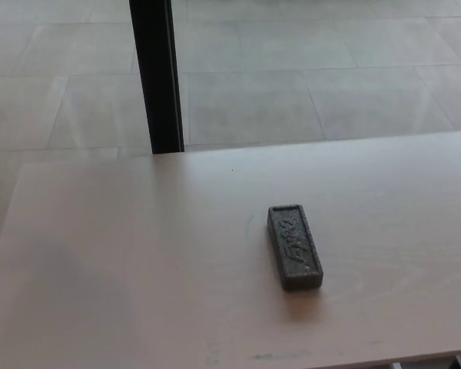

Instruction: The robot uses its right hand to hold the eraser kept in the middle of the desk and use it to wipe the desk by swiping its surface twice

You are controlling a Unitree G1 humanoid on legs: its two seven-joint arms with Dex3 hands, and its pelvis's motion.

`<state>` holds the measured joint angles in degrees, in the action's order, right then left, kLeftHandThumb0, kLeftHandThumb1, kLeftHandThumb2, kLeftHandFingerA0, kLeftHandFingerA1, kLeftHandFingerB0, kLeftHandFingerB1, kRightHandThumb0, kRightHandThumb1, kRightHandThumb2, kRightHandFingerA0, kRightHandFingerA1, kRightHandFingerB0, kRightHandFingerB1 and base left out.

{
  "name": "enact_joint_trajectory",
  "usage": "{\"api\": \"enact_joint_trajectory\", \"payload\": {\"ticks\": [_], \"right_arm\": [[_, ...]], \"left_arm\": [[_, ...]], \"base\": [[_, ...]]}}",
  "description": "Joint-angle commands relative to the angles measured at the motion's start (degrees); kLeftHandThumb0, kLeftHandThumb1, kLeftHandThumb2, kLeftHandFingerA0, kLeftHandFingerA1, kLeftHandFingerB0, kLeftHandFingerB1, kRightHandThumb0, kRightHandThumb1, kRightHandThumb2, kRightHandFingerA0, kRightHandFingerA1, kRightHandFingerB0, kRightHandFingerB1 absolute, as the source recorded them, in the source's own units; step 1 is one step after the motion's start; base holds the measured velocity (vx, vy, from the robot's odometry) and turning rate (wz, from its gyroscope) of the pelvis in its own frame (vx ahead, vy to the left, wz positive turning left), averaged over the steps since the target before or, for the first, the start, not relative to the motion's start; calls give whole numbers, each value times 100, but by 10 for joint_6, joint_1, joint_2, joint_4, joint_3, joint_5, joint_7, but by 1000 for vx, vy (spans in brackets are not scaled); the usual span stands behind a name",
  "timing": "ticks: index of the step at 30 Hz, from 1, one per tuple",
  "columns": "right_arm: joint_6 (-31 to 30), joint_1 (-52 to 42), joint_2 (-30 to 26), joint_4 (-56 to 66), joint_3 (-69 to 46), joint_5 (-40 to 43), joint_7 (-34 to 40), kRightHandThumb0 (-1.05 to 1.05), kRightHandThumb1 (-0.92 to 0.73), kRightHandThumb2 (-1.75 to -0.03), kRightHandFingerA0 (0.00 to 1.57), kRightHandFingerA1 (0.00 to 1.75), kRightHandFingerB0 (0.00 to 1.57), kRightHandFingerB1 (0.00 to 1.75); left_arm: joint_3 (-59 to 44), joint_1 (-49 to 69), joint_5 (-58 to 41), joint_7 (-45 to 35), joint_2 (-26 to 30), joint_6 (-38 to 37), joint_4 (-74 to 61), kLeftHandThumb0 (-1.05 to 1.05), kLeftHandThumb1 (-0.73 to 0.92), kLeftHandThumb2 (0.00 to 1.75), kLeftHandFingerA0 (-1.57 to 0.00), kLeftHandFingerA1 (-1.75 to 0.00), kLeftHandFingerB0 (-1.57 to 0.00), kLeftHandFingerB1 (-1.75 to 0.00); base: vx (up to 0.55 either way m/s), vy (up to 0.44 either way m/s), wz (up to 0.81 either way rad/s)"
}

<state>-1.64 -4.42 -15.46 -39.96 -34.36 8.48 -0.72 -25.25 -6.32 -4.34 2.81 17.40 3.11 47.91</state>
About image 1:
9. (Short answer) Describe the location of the dark grey embossed eraser block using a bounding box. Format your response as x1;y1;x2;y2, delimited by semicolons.
267;204;324;292

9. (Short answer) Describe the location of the black vertical metal post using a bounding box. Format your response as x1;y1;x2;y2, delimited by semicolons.
128;0;186;155

